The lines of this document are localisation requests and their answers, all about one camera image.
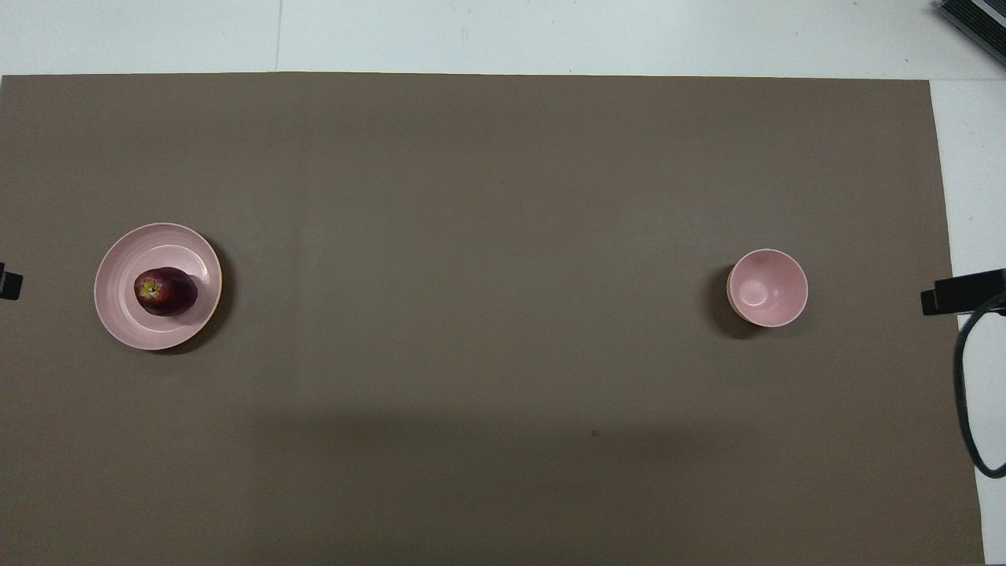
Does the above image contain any dark red apple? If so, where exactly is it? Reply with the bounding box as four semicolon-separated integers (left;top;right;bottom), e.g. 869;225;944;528
134;266;199;318

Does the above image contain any pink plate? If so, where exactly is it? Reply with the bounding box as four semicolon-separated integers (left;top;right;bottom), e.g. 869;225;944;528
94;222;224;351

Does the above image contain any pink bowl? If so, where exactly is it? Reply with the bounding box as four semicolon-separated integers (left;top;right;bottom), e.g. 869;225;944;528
726;248;810;329

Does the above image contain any dark ribbed device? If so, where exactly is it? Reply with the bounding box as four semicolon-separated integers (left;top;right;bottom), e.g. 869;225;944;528
934;0;1006;65

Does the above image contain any brown table mat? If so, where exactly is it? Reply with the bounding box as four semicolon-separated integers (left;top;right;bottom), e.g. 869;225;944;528
0;72;985;566

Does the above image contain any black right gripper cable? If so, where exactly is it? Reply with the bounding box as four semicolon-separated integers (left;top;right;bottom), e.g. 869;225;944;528
953;292;1006;480

